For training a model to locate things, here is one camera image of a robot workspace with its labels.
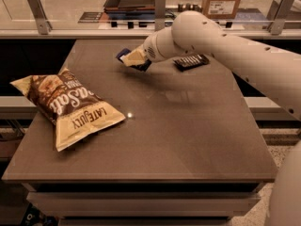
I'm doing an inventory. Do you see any brown table drawer unit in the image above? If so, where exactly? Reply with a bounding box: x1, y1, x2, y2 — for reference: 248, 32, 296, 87
27, 192, 260, 220

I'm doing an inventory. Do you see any left metal glass bracket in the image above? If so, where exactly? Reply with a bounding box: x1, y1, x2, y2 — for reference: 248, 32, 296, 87
27, 0, 52, 35

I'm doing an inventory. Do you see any metal glass bracket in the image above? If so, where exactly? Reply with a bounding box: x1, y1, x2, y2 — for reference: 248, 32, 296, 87
27, 0, 52, 35
154, 0, 166, 31
268, 0, 294, 35

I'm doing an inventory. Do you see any Late July chips bag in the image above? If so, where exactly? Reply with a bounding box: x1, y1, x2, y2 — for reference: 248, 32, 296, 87
11, 69, 125, 152

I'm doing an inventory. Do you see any blue rxbar blueberry bar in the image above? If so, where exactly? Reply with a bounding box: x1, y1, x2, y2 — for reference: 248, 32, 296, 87
116, 48, 151, 72

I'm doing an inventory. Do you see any glass barrier panel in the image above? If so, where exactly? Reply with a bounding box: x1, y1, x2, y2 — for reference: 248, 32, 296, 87
0, 0, 301, 33

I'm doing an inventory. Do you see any dark chocolate snack bar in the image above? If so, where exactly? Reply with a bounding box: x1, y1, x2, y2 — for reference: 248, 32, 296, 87
174, 55, 210, 72

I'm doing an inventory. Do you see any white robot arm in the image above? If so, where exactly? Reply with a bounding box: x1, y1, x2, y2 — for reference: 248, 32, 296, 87
120, 10, 301, 226

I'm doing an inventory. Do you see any cardboard box with label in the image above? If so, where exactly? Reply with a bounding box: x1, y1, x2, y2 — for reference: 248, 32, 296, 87
202, 0, 241, 19

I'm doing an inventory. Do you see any open orange black case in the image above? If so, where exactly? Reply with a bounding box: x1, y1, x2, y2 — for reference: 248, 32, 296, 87
103, 0, 166, 15

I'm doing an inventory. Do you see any middle metal glass bracket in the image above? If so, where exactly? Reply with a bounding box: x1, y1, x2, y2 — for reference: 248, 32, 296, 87
154, 0, 166, 31

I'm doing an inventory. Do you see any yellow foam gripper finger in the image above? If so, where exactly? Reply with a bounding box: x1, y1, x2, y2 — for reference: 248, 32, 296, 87
120, 51, 147, 67
133, 45, 144, 55

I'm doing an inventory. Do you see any right metal glass bracket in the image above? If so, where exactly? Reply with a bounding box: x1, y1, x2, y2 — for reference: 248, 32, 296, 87
268, 0, 294, 35

